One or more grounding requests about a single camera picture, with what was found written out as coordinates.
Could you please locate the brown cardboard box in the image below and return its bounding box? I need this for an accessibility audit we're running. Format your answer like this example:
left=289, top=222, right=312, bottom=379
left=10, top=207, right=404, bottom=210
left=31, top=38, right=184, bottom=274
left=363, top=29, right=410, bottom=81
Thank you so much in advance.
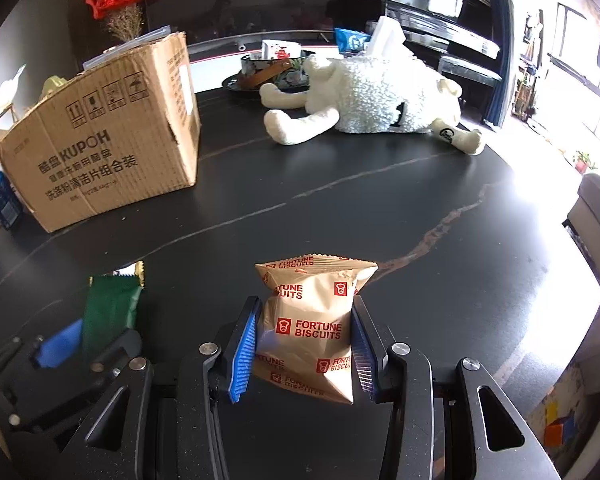
left=0, top=32, right=200, bottom=233

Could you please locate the dark green snack packet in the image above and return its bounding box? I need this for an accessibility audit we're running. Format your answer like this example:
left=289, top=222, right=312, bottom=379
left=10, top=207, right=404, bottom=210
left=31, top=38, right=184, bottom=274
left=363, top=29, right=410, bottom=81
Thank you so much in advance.
left=82, top=274, right=142, bottom=359

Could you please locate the pale green tissue box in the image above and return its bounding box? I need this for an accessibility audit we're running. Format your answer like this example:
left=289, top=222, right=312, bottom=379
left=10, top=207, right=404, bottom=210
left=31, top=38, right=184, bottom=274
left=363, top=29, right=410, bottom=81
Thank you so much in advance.
left=38, top=75, right=67, bottom=101

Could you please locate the dark tray with items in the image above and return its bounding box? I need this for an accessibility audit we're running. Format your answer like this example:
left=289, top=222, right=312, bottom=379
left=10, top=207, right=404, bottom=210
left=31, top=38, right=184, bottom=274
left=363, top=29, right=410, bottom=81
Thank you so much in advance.
left=222, top=39, right=313, bottom=92

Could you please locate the white plush sheep toy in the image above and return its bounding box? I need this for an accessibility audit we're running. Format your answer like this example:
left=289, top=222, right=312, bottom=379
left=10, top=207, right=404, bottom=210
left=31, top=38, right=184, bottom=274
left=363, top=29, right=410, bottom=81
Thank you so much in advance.
left=259, top=15, right=486, bottom=155

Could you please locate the blue oreo can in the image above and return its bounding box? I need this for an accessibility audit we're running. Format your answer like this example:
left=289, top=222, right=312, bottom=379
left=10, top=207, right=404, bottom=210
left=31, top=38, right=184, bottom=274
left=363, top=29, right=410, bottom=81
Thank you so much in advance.
left=0, top=170, right=23, bottom=230

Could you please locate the upper white shell bowl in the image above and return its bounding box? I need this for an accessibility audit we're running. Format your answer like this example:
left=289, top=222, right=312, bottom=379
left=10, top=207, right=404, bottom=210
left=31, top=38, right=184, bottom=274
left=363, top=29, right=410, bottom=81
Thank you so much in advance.
left=0, top=63, right=28, bottom=131

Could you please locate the dried flower vase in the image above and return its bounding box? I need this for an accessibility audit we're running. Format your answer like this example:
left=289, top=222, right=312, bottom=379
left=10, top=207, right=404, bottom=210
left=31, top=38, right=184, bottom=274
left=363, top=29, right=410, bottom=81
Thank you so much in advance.
left=105, top=3, right=144, bottom=42

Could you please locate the white gold snack bar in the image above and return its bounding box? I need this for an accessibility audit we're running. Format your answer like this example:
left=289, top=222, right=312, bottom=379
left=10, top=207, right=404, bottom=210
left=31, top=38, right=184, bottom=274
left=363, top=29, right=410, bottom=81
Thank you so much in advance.
left=112, top=260, right=145, bottom=288

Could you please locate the tan fortune biscuits bag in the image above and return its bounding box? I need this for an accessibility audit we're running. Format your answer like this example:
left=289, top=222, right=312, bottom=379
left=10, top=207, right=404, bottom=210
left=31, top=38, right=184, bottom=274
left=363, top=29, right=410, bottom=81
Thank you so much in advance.
left=252, top=254, right=378, bottom=404

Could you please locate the blue snack bag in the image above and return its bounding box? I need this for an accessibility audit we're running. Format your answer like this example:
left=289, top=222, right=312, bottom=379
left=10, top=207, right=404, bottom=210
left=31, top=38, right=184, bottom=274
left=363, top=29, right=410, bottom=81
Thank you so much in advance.
left=334, top=28, right=370, bottom=56

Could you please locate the black piano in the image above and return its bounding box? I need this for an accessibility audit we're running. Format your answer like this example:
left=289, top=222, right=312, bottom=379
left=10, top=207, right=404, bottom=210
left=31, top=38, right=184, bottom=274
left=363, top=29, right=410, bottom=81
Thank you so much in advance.
left=327, top=0, right=501, bottom=113

